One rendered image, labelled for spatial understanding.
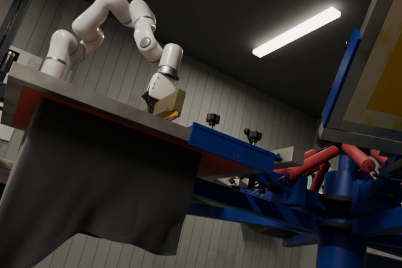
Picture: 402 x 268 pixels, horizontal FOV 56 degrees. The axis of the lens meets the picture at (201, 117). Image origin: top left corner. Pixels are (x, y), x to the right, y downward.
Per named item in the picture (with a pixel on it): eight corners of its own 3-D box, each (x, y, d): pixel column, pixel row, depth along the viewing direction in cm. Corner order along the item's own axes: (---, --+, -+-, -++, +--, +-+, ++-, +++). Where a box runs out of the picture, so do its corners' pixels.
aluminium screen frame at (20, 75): (7, 75, 88) (14, 60, 89) (0, 123, 137) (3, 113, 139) (271, 171, 119) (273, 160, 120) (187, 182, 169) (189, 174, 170)
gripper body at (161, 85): (174, 83, 147) (167, 109, 143) (150, 72, 143) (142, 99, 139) (182, 77, 140) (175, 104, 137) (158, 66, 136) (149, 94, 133)
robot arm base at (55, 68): (25, 96, 163) (37, 65, 168) (54, 107, 168) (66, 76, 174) (30, 87, 150) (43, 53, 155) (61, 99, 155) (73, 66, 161)
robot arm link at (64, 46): (38, 57, 160) (51, 26, 166) (58, 73, 171) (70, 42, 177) (56, 57, 156) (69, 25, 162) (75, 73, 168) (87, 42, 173)
